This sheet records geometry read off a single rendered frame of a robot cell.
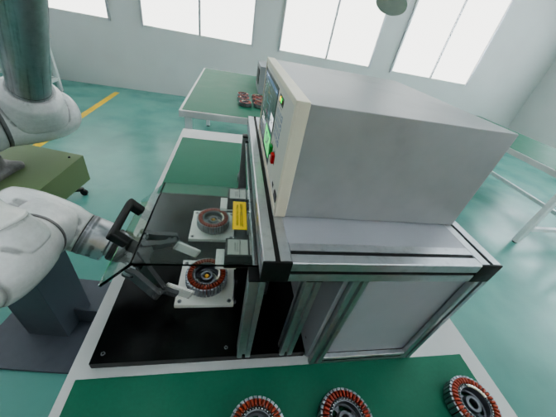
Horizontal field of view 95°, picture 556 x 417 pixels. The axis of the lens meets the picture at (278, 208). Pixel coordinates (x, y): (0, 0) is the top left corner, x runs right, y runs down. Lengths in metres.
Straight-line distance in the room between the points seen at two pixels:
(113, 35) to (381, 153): 5.31
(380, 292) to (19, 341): 1.63
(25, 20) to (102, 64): 4.85
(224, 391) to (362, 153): 0.56
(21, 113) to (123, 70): 4.59
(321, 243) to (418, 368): 0.51
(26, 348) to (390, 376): 1.55
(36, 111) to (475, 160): 1.12
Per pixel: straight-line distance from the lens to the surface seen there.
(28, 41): 0.93
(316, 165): 0.43
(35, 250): 0.55
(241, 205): 0.57
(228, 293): 0.75
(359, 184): 0.47
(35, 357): 1.72
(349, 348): 0.74
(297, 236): 0.44
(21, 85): 1.04
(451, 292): 0.65
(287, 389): 0.70
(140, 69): 5.53
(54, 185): 1.17
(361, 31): 5.61
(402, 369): 0.83
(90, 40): 5.71
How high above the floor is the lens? 1.40
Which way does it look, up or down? 36 degrees down
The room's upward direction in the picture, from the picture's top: 12 degrees clockwise
